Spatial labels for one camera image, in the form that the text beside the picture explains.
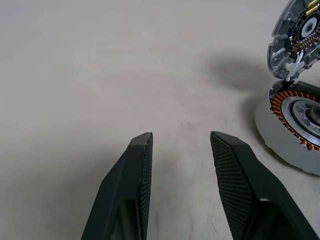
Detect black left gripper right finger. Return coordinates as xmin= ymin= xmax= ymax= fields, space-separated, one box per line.
xmin=209 ymin=130 xmax=308 ymax=240

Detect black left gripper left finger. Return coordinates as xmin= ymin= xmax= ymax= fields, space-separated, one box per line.
xmin=79 ymin=131 xmax=154 ymax=240

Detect grey motor base copper windings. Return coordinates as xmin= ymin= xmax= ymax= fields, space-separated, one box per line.
xmin=253 ymin=79 xmax=320 ymax=179

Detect grey motor cover circuit board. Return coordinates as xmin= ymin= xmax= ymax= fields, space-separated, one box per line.
xmin=265 ymin=0 xmax=320 ymax=82

